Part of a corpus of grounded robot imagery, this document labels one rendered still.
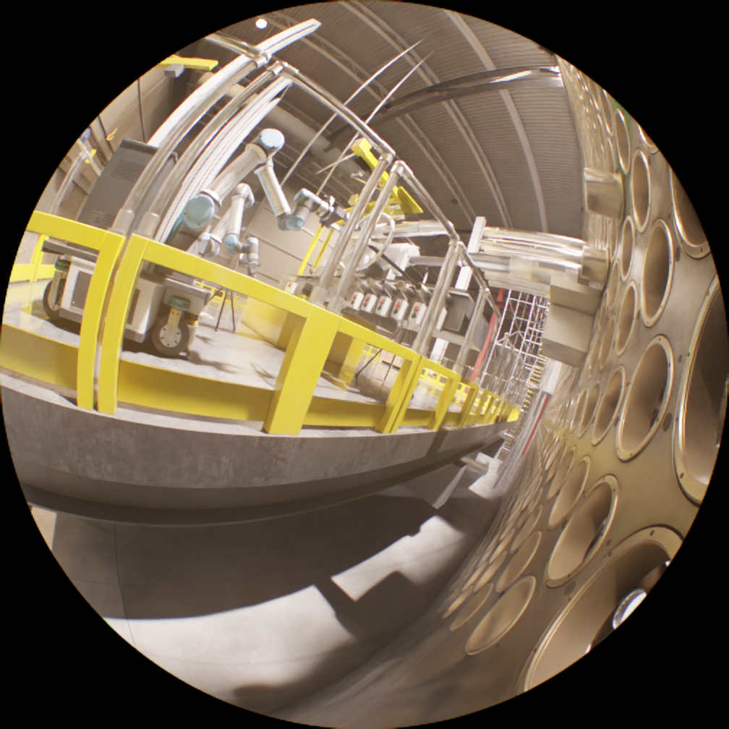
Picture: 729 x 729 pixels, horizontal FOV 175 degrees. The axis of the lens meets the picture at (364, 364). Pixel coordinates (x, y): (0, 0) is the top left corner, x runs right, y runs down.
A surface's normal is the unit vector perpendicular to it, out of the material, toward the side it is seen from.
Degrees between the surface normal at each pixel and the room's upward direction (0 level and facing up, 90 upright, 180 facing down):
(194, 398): 90
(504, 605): 68
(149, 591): 0
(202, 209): 97
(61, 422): 90
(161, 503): 90
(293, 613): 0
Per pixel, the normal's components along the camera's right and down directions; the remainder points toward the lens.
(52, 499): 0.36, -0.93
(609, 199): -0.62, 0.74
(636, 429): -0.43, -0.59
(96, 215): 0.58, 0.29
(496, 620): -0.11, -0.86
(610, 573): -0.71, -0.01
